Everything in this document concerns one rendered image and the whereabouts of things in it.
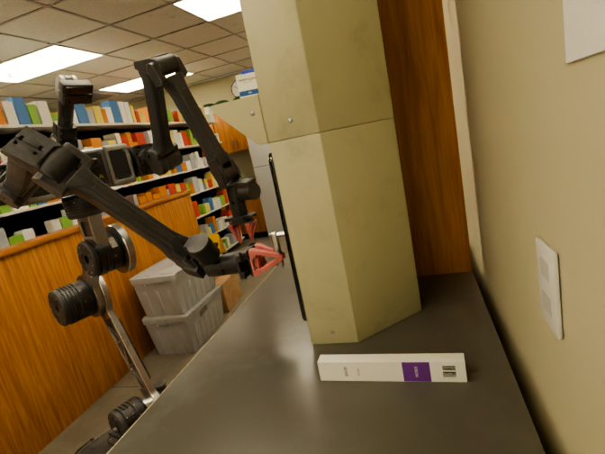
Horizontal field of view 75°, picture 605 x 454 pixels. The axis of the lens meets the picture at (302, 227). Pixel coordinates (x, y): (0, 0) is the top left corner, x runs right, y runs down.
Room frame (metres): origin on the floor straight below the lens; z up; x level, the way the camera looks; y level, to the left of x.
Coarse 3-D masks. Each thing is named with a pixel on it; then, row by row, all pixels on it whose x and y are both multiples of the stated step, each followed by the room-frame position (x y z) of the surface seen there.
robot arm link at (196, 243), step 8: (192, 240) 0.92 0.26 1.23; (200, 240) 0.91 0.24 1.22; (208, 240) 0.90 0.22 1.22; (184, 248) 0.92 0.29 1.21; (192, 248) 0.90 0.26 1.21; (200, 248) 0.89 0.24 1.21; (208, 248) 0.90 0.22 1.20; (216, 248) 0.93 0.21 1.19; (192, 256) 0.94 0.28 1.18; (200, 256) 0.90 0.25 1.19; (208, 256) 0.90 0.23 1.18; (216, 256) 0.92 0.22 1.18; (208, 264) 0.92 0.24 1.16; (192, 272) 0.97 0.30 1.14; (200, 272) 0.96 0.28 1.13
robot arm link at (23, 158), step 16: (16, 144) 0.89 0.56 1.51; (32, 144) 0.90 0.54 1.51; (48, 144) 0.90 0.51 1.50; (16, 160) 0.88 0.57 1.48; (32, 160) 0.87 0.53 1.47; (48, 160) 0.89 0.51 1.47; (64, 160) 0.90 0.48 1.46; (16, 176) 1.01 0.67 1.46; (32, 176) 1.04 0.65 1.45; (48, 176) 0.87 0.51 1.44; (64, 176) 0.90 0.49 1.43; (0, 192) 1.10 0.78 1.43; (16, 192) 1.11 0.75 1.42; (16, 208) 1.17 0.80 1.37
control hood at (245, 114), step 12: (252, 96) 0.85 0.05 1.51; (216, 108) 0.88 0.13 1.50; (228, 108) 0.87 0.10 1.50; (240, 108) 0.86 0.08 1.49; (252, 108) 0.85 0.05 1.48; (228, 120) 0.87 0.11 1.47; (240, 120) 0.86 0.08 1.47; (252, 120) 0.85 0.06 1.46; (264, 120) 0.85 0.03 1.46; (252, 132) 0.85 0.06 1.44; (264, 132) 0.85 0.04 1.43
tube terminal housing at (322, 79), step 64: (256, 0) 0.83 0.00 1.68; (320, 0) 0.84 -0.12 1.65; (256, 64) 0.84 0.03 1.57; (320, 64) 0.83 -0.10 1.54; (384, 64) 0.90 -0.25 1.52; (320, 128) 0.81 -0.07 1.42; (384, 128) 0.89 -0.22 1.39; (320, 192) 0.82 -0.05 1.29; (384, 192) 0.88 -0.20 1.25; (320, 256) 0.83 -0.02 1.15; (384, 256) 0.86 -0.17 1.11; (320, 320) 0.84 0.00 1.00; (384, 320) 0.85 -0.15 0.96
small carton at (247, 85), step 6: (252, 72) 0.94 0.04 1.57; (240, 78) 0.94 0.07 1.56; (246, 78) 0.94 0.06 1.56; (252, 78) 0.94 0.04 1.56; (240, 84) 0.94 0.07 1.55; (246, 84) 0.94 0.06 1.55; (252, 84) 0.94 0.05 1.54; (240, 90) 0.94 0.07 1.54; (246, 90) 0.94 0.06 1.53; (252, 90) 0.94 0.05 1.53; (240, 96) 0.94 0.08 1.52; (246, 96) 0.94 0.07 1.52
